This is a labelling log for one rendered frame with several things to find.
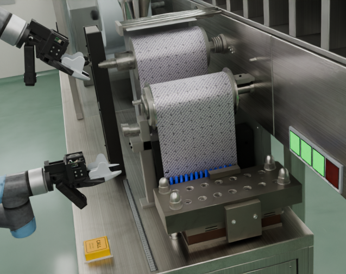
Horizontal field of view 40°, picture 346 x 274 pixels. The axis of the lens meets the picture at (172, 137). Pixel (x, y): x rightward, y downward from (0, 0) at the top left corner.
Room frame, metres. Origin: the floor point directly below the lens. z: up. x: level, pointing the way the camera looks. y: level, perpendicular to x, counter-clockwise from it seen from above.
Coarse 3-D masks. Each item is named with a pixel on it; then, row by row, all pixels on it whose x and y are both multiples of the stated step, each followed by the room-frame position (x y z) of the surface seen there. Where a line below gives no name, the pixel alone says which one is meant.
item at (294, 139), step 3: (291, 132) 1.13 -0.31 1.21; (291, 135) 1.13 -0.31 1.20; (294, 135) 1.12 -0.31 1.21; (291, 138) 1.13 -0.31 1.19; (294, 138) 1.12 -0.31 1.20; (297, 138) 1.10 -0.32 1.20; (291, 141) 1.13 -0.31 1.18; (294, 141) 1.12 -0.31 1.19; (297, 141) 1.10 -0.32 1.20; (291, 144) 1.13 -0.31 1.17; (294, 144) 1.12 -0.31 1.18; (297, 144) 1.10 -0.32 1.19; (291, 147) 1.14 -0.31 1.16; (294, 147) 1.12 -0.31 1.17; (297, 147) 1.10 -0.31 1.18; (294, 150) 1.12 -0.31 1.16; (297, 150) 1.10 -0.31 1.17; (297, 153) 1.10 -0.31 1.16
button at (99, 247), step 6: (90, 240) 1.17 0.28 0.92; (96, 240) 1.17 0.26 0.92; (102, 240) 1.17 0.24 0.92; (84, 246) 1.15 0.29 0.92; (90, 246) 1.14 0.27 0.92; (96, 246) 1.14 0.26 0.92; (102, 246) 1.14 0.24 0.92; (108, 246) 1.13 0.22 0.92; (90, 252) 1.12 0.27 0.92; (96, 252) 1.11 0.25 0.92; (102, 252) 1.12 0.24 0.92; (108, 252) 1.12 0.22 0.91; (90, 258) 1.11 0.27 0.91; (96, 258) 1.11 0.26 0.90
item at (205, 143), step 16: (160, 128) 1.29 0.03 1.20; (176, 128) 1.30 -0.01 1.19; (192, 128) 1.31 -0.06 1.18; (208, 128) 1.32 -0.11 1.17; (224, 128) 1.33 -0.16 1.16; (160, 144) 1.29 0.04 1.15; (176, 144) 1.30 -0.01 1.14; (192, 144) 1.31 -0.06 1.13; (208, 144) 1.32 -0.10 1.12; (224, 144) 1.33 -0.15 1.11; (176, 160) 1.30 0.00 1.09; (192, 160) 1.31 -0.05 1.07; (208, 160) 1.32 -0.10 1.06; (224, 160) 1.33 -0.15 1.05
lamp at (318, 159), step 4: (316, 152) 1.01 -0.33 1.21; (316, 156) 1.01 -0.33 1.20; (320, 156) 0.99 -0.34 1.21; (316, 160) 1.01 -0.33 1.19; (320, 160) 0.99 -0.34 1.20; (316, 164) 1.01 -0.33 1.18; (320, 164) 0.99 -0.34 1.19; (316, 168) 1.01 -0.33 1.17; (320, 168) 0.99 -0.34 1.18; (320, 172) 0.99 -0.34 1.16
